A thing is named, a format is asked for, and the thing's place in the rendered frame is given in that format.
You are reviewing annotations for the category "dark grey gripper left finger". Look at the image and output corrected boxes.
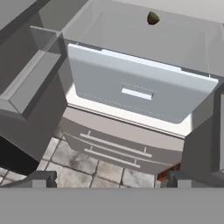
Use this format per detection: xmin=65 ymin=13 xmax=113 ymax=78
xmin=8 ymin=170 xmax=58 ymax=189

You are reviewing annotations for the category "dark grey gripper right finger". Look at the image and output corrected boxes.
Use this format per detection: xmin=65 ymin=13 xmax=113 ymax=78
xmin=167 ymin=169 xmax=219 ymax=189

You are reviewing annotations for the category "clear fridge door bin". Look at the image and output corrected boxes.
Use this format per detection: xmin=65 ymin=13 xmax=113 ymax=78
xmin=0 ymin=24 xmax=65 ymax=120

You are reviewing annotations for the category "pale blue fridge crisper drawer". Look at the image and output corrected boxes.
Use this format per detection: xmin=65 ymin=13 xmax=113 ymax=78
xmin=66 ymin=42 xmax=220 ymax=125

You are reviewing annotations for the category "clear glass fridge shelf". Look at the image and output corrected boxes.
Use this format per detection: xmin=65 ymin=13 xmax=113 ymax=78
xmin=59 ymin=0 xmax=224 ymax=81

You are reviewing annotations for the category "brown potato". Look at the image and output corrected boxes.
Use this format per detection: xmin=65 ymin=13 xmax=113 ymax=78
xmin=146 ymin=10 xmax=161 ymax=26

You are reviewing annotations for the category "grey freezer drawer front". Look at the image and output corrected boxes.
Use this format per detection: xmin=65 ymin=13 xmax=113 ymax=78
xmin=59 ymin=107 xmax=186 ymax=179

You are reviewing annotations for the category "short silver freezer drawer handle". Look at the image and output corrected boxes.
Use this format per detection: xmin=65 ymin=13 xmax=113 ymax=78
xmin=83 ymin=146 xmax=142 ymax=170

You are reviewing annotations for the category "long silver freezer drawer handle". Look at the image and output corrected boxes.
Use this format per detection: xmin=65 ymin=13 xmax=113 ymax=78
xmin=79 ymin=130 xmax=153 ymax=158

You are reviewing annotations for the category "white crisper drawer handle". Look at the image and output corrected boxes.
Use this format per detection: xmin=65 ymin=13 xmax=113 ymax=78
xmin=120 ymin=87 xmax=155 ymax=102

